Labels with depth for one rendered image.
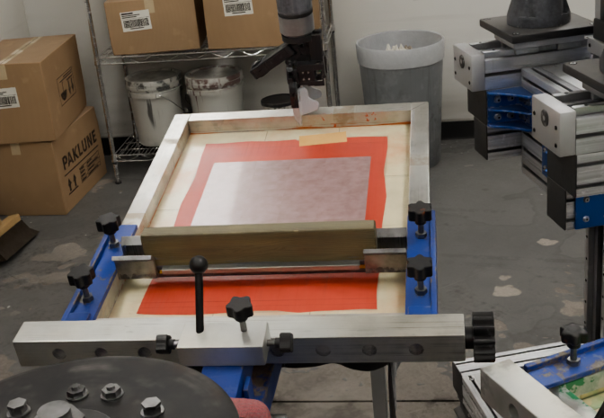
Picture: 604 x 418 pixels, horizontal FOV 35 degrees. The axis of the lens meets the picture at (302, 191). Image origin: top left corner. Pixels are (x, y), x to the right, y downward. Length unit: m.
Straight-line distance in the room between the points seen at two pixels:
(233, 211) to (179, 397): 1.04
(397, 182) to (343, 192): 0.11
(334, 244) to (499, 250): 2.52
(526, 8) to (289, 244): 1.00
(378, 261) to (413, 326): 0.23
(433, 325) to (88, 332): 0.52
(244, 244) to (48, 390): 0.76
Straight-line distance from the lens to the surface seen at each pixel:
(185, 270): 1.67
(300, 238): 1.61
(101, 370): 0.94
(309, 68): 2.07
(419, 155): 1.93
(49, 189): 4.94
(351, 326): 1.41
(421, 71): 4.80
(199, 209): 1.91
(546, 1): 2.35
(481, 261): 4.00
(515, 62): 2.34
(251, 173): 2.00
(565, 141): 1.88
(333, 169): 1.97
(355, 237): 1.59
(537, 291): 3.77
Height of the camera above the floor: 1.78
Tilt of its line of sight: 22 degrees down
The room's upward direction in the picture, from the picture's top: 6 degrees counter-clockwise
